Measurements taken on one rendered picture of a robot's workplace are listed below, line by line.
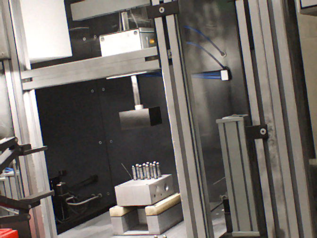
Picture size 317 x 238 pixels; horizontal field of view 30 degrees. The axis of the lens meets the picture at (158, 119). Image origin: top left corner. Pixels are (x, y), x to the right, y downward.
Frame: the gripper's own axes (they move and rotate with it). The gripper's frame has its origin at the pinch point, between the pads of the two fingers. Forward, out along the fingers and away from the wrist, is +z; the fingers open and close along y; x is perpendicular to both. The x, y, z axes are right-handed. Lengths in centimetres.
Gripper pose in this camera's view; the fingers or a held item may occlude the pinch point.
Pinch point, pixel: (36, 173)
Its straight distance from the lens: 114.8
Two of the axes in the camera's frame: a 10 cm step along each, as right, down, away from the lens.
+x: -8.8, 1.1, 4.7
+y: -1.5, -9.9, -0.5
